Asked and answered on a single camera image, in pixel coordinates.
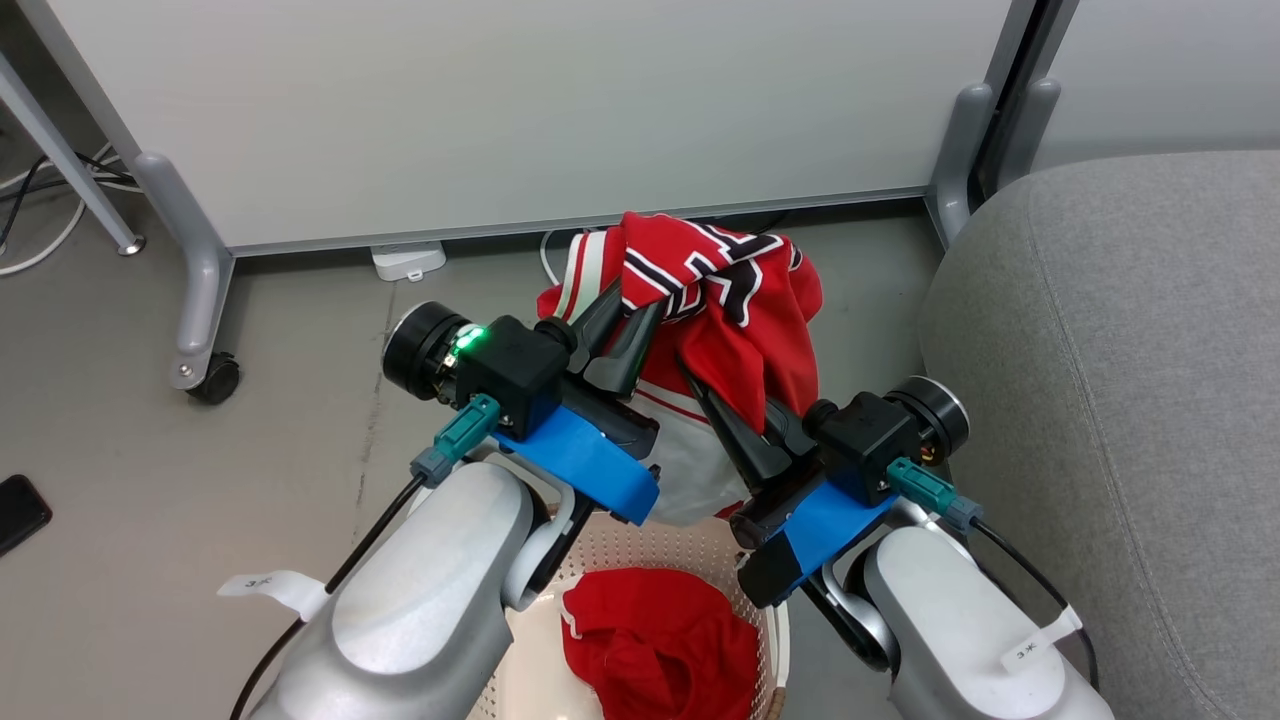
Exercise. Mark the white perforated laundry basket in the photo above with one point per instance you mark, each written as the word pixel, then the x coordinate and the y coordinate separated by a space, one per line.
pixel 640 550

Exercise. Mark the plain red garment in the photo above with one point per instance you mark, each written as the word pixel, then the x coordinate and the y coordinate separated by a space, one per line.
pixel 660 640

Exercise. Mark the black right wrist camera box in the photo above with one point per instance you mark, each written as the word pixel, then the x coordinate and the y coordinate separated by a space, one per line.
pixel 875 430

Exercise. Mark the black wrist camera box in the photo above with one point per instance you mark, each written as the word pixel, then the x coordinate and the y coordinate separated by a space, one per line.
pixel 505 365
pixel 875 430

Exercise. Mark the narrow white partition panel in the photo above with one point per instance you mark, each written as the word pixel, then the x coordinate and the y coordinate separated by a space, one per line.
pixel 1150 70

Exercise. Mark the large white partition panel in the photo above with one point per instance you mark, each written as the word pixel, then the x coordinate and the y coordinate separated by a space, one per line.
pixel 500 100

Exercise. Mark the black phone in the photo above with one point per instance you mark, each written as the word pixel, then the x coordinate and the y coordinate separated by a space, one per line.
pixel 18 512

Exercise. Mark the grey partition foot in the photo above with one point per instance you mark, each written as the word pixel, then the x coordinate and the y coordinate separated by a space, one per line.
pixel 958 160
pixel 200 270
pixel 1030 130

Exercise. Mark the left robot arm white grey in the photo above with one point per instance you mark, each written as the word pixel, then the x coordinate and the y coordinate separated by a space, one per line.
pixel 420 600

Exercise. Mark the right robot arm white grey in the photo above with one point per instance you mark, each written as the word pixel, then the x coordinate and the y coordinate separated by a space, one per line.
pixel 950 630

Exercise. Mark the left gripper blue taped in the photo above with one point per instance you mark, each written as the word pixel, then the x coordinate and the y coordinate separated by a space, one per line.
pixel 585 455

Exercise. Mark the red white striped jersey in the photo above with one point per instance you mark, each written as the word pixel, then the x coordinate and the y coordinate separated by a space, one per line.
pixel 760 340

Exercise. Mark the black caster wheel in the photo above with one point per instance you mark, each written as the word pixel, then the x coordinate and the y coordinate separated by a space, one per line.
pixel 216 380

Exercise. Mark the right gripper blue taped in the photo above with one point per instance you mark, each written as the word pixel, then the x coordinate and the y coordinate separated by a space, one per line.
pixel 810 525

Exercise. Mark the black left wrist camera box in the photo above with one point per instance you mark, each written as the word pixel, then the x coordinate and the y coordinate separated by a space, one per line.
pixel 505 365

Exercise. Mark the grey fabric sofa seat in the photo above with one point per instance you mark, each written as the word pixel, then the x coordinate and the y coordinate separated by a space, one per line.
pixel 1120 350

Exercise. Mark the grey metal table leg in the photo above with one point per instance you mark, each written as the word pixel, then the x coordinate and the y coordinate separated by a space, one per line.
pixel 70 160

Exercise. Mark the white power box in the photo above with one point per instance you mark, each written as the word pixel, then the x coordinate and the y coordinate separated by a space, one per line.
pixel 408 261

